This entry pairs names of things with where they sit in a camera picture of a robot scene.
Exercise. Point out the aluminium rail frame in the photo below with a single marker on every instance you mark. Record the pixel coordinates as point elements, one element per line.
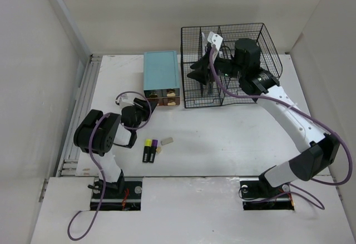
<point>67,160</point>

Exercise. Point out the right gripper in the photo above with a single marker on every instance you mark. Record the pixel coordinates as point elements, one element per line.
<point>202,73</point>

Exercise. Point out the grey eraser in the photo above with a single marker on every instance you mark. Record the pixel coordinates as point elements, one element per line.
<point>166,141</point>

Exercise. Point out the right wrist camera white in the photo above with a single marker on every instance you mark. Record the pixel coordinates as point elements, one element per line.
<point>215,41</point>

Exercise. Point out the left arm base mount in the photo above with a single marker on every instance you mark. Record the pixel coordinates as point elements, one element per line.
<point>127,200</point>

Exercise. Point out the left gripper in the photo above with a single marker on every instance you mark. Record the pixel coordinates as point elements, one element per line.
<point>147,105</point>

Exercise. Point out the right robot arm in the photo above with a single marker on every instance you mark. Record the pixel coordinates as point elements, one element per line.
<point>317,148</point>

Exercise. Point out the black wire mesh organizer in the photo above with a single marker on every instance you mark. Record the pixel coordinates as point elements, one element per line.
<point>197,95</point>

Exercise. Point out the purple cap black highlighter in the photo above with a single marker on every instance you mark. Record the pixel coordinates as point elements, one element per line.
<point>153,149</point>

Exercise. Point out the yellow cap black highlighter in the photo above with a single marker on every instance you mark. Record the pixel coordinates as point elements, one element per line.
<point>146,153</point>

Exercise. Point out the teal drawer box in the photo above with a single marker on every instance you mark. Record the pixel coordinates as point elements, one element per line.
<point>162,78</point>

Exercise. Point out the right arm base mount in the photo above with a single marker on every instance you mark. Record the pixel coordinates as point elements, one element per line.
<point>257,196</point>

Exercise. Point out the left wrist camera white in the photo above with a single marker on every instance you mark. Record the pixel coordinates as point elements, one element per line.
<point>123,101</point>

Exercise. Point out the white paper sheets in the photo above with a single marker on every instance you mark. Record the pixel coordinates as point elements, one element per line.
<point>205,44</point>

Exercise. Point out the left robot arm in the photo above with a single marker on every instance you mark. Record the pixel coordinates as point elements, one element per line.
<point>99,132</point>

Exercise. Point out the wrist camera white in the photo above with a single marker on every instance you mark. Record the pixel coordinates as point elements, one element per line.
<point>215,41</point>
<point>123,101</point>

